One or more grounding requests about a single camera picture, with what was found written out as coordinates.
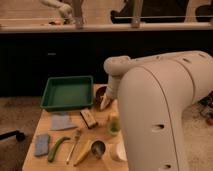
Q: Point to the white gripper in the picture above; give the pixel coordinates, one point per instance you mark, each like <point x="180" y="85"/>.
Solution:
<point x="111" y="91"/>

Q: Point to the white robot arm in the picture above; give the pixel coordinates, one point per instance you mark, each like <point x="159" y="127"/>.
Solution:
<point x="152" y="92"/>

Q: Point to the green plastic cup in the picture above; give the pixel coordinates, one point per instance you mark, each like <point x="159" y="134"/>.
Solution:
<point x="113" y="127"/>

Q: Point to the white paper cup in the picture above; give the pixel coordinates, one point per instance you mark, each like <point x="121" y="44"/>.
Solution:
<point x="117" y="152"/>

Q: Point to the dark red bowl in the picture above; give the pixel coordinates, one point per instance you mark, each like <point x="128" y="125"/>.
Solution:
<point x="99" y="94"/>

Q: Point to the brown chocolate bar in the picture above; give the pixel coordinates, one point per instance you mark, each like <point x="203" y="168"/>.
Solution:
<point x="88" y="118"/>

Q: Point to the green plastic tray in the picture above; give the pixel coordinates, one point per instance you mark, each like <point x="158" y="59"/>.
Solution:
<point x="67" y="93"/>

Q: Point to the silver fork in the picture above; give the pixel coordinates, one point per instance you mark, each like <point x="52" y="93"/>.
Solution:
<point x="76" y="139"/>

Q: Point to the grey folded cloth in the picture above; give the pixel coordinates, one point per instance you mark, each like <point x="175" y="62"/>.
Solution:
<point x="61" y="121"/>

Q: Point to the yellow banana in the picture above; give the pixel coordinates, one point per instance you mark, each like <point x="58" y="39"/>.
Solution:
<point x="83" y="152"/>

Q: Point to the blue sponge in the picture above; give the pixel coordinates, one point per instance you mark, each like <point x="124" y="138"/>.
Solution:
<point x="41" y="145"/>

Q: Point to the green cucumber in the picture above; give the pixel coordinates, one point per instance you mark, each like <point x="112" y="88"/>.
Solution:
<point x="52" y="152"/>

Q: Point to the black chair leg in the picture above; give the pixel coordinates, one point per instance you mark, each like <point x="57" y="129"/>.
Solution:
<point x="20" y="136"/>

